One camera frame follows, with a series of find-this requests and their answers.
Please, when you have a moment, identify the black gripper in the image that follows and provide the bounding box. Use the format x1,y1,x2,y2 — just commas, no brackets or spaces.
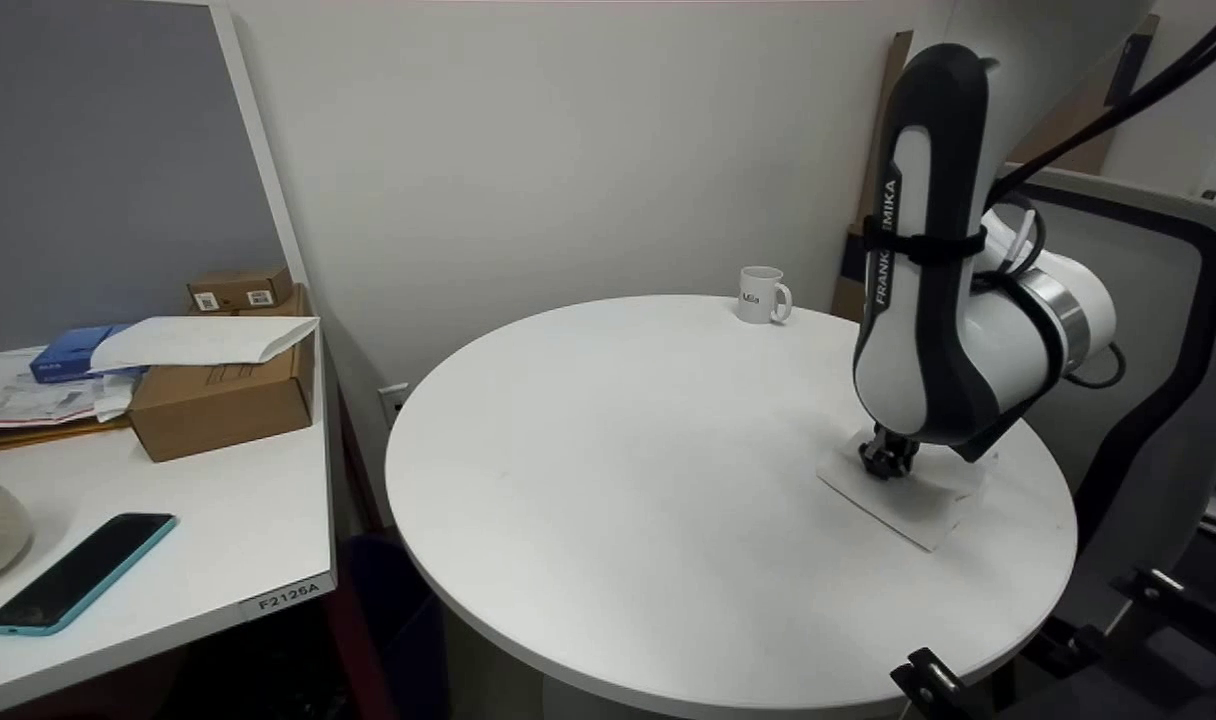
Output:
856,418,925,484

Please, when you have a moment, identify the white towel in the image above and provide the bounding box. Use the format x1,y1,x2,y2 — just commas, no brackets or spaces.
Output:
815,446,984,554

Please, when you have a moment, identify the white ceramic mug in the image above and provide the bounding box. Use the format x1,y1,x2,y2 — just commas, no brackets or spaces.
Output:
730,259,794,327

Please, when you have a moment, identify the grey mesh office chair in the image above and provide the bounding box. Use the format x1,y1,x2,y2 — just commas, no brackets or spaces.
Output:
999,160,1216,630

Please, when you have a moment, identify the large flat cardboard sheet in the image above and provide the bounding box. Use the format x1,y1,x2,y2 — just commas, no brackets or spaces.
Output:
831,10,1162,323

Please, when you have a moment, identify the brown cardboard box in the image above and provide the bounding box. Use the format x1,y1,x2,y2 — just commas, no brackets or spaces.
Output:
124,336,318,465

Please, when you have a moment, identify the small cardboard box with labels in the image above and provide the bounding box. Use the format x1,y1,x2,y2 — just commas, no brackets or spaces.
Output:
185,264,312,321

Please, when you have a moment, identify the white office desk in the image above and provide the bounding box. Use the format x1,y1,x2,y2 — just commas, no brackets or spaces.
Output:
0,330,342,716

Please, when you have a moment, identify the white envelope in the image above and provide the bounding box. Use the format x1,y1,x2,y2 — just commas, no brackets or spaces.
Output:
85,312,323,374

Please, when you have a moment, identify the black smartphone teal case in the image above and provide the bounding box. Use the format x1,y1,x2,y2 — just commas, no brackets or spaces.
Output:
0,507,185,641

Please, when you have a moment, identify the blue packet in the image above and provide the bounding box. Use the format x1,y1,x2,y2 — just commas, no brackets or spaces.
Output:
27,321,129,389

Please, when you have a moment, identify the stack of printed papers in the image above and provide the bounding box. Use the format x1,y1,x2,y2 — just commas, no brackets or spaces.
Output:
0,345,139,437

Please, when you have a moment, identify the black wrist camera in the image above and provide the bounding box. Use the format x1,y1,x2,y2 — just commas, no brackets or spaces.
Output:
955,395,1041,467

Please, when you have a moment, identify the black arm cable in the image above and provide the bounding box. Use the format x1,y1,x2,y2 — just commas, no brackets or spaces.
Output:
987,0,1216,208

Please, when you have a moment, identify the grey partition white frame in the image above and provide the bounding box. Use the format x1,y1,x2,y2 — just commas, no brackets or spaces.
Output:
0,0,312,356

